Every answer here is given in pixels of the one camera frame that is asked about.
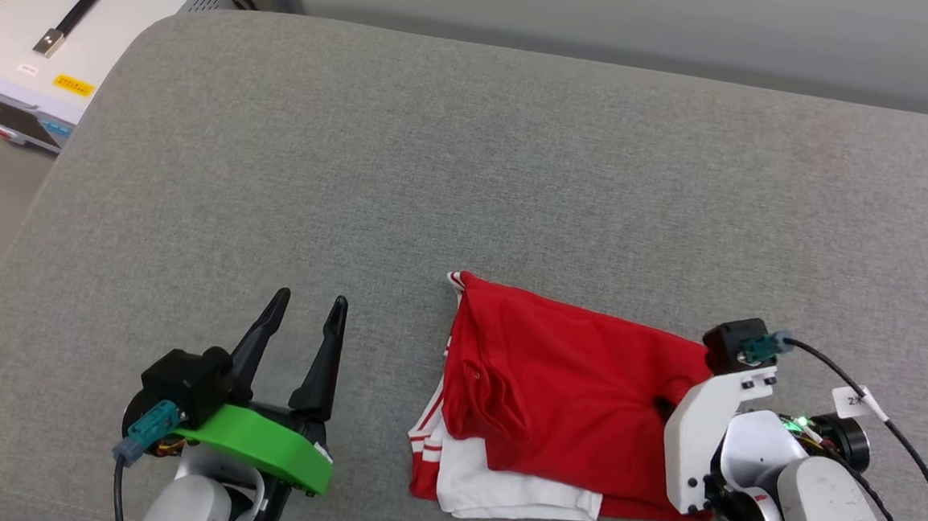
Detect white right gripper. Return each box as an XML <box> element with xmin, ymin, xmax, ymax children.
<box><xmin>647</xmin><ymin>359</ymin><xmax>779</xmax><ymax>521</ymax></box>

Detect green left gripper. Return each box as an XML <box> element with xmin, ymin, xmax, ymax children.
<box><xmin>167</xmin><ymin>281</ymin><xmax>351</xmax><ymax>498</ymax></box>

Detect red white basketball jersey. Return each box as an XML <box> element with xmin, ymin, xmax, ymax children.
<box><xmin>404</xmin><ymin>268</ymin><xmax>730</xmax><ymax>521</ymax></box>

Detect yellow warning label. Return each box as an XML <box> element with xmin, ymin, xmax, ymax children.
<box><xmin>51</xmin><ymin>72</ymin><xmax>98</xmax><ymax>100</ymax></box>

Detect white equipment box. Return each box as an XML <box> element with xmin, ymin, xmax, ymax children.
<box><xmin>0</xmin><ymin>0</ymin><xmax>236</xmax><ymax>166</ymax></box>

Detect white paper cable tag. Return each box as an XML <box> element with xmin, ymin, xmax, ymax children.
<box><xmin>830</xmin><ymin>384</ymin><xmax>893</xmax><ymax>425</ymax></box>

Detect black metal box handle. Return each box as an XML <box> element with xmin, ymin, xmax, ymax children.
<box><xmin>31</xmin><ymin>0</ymin><xmax>131</xmax><ymax>63</ymax></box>

